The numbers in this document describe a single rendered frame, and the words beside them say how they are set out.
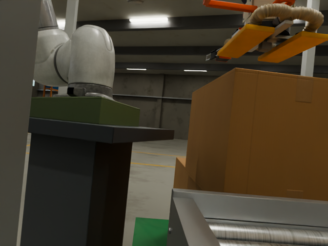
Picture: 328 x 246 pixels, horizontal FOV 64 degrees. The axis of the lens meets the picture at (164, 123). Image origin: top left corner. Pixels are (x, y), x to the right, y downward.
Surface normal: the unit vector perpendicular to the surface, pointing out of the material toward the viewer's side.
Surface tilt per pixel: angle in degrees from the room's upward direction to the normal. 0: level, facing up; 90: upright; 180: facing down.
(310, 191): 90
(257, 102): 90
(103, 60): 84
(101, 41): 71
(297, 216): 90
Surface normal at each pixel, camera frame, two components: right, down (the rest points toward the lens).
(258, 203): 0.06, 0.00
